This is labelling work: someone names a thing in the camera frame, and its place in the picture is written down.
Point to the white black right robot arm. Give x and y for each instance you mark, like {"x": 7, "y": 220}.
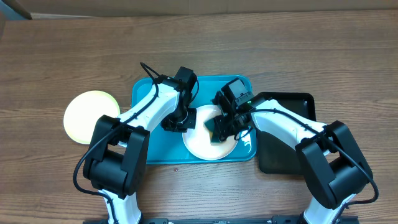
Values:
{"x": 333, "y": 166}

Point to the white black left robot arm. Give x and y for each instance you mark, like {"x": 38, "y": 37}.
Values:
{"x": 115, "y": 162}

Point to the black water tray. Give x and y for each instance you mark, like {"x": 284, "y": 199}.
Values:
{"x": 275, "y": 157}

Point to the white plate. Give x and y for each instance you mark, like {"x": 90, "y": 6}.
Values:
{"x": 198, "y": 140}

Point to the teal plastic tray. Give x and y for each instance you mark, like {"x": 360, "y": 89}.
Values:
{"x": 166, "y": 147}

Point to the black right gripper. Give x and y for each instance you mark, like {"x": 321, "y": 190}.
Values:
{"x": 226, "y": 134}

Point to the yellow plate with sauce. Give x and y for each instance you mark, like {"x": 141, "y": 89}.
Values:
{"x": 83, "y": 112}

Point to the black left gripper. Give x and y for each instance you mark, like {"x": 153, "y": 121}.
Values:
{"x": 191, "y": 124}

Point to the green yellow sponge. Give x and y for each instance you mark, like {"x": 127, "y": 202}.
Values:
{"x": 214, "y": 127}

